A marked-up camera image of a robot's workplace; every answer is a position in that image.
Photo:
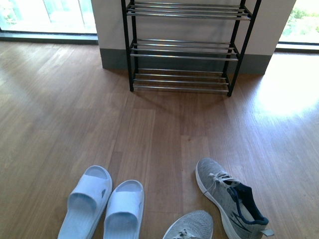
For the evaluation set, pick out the light blue slipper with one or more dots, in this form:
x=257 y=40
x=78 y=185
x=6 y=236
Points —
x=86 y=204
x=124 y=211

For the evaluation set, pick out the grey knit sneaker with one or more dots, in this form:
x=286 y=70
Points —
x=194 y=225
x=240 y=216

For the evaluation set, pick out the black metal shoe rack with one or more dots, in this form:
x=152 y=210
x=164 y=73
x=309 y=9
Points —
x=186 y=45

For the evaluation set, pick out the left window with dark frame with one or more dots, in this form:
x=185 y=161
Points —
x=48 y=21

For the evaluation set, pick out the window with dark frame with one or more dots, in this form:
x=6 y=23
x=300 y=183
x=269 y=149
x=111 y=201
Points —
x=48 y=21
x=301 y=32

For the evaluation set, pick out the right window with dark frame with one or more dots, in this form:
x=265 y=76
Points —
x=301 y=32

